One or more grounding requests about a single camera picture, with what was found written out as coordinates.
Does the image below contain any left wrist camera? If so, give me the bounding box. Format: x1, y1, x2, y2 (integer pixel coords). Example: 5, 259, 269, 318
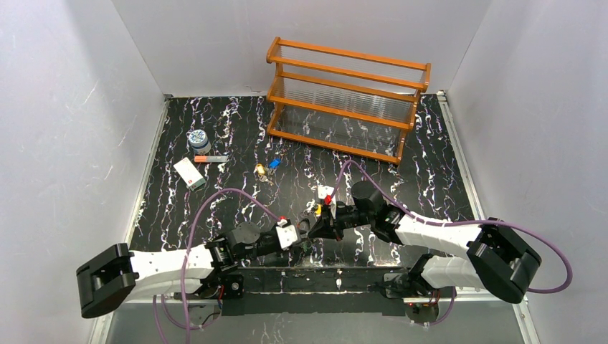
275, 216, 301, 251

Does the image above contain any white card box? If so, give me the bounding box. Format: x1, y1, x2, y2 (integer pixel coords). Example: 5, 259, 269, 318
173, 158, 206, 191

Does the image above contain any orange grey marker pen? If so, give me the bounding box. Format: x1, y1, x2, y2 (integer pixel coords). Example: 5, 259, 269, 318
194, 156, 228, 163

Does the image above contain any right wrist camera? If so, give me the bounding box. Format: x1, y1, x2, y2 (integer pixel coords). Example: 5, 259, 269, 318
317, 185, 337, 212

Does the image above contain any metal key organizer ring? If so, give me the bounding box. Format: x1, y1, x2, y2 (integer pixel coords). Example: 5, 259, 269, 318
294, 201, 324, 250

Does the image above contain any blue tag key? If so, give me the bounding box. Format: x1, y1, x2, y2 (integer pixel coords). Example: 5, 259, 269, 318
268, 158, 281, 169

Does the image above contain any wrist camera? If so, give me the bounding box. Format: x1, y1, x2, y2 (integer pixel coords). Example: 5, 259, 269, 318
275, 216, 301, 251
317, 185, 337, 212

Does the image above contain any purple cable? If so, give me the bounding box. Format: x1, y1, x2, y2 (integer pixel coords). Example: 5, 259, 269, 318
151, 187, 286, 344
330, 159, 574, 328

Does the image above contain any orange wooden shelf rack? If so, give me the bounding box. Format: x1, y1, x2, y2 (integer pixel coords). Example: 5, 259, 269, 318
265, 37, 432, 165

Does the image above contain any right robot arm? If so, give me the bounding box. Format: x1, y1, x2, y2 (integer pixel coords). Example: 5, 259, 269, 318
308, 181, 542, 304

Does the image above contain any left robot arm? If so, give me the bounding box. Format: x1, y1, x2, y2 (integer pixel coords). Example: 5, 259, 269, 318
76, 219, 307, 319

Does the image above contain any blue white round jar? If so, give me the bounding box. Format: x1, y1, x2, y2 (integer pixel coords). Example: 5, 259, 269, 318
187, 129, 211, 155

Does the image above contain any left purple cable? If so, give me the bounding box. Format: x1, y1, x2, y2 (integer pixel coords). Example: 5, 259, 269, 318
151, 187, 286, 344

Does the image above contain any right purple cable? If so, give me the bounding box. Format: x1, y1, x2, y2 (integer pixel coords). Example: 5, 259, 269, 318
330, 159, 574, 328

